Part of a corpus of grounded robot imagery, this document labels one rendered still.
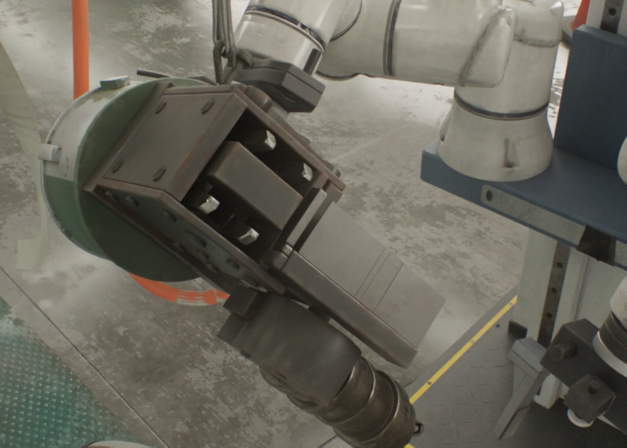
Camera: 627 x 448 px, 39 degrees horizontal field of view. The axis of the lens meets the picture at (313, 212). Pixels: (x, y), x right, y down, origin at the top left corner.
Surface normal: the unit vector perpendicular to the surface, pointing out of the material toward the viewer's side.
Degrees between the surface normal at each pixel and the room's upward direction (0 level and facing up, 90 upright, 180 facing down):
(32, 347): 0
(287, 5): 45
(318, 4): 61
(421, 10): 21
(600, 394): 7
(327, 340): 56
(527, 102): 90
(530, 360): 66
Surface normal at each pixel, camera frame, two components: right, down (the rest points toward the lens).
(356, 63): -0.22, 0.84
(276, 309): -0.48, -0.51
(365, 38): -0.19, 0.26
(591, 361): -0.67, 0.04
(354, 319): 0.50, 0.10
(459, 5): -0.18, -0.11
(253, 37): -0.36, -0.31
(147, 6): 0.00, -0.81
